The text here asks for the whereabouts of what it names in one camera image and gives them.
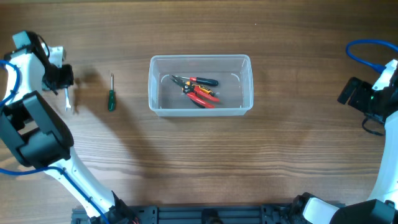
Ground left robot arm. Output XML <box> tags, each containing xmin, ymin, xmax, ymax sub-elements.
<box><xmin>1</xmin><ymin>30</ymin><xmax>140</xmax><ymax>223</ymax></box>

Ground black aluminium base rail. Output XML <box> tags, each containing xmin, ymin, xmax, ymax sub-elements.
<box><xmin>71</xmin><ymin>202</ymin><xmax>346</xmax><ymax>224</ymax></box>

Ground green handled screwdriver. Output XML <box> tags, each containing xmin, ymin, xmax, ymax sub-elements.
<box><xmin>108</xmin><ymin>73</ymin><xmax>116</xmax><ymax>111</ymax></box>

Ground orange black needle-nose pliers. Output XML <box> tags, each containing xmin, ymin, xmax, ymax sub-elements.
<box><xmin>169</xmin><ymin>75</ymin><xmax>216</xmax><ymax>110</ymax></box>

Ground clear plastic container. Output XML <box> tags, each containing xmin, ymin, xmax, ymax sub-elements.
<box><xmin>148</xmin><ymin>54</ymin><xmax>254</xmax><ymax>117</ymax></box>

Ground small silver wrench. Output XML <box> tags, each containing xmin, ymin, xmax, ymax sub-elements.
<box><xmin>64</xmin><ymin>88</ymin><xmax>72</xmax><ymax>111</ymax></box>

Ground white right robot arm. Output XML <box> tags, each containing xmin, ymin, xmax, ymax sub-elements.
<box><xmin>290</xmin><ymin>68</ymin><xmax>397</xmax><ymax>224</ymax></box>

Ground red handled cutting pliers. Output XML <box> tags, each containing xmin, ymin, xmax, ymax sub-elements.
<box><xmin>182</xmin><ymin>81</ymin><xmax>221</xmax><ymax>110</ymax></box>

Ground red black screwdriver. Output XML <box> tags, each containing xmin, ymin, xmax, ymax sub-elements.
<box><xmin>172</xmin><ymin>75</ymin><xmax>219</xmax><ymax>86</ymax></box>

